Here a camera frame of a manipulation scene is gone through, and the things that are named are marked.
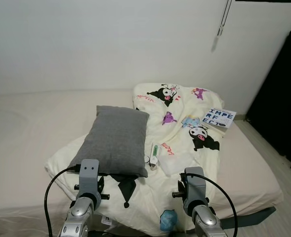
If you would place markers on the grey blind wand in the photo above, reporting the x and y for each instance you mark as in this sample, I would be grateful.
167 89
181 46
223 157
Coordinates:
219 30

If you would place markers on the grey pillow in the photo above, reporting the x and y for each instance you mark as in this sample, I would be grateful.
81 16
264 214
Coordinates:
110 138

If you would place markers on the white blue lettered book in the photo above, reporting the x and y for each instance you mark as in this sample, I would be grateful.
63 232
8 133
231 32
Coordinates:
219 117

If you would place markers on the white green vape box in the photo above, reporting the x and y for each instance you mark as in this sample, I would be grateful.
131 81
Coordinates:
154 153

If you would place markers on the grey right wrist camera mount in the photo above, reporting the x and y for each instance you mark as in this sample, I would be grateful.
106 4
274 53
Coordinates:
195 185

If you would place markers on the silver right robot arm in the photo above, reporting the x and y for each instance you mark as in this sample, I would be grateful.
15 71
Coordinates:
204 222

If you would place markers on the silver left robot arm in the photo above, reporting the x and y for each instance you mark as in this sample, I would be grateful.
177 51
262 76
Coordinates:
78 215

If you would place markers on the black cabinet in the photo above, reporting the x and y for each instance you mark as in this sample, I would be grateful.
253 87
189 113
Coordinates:
278 98

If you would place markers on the cream cartoon print blanket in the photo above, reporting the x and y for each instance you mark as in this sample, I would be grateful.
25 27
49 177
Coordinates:
180 136

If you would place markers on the cream sheeted mattress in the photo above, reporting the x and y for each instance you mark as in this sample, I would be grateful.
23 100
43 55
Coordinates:
26 128

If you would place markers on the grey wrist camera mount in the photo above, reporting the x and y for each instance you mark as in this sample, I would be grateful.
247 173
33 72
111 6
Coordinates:
195 185
89 175

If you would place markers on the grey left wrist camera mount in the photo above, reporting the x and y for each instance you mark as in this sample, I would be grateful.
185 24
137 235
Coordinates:
89 175

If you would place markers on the dark window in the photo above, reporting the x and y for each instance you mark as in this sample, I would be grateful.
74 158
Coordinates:
269 1

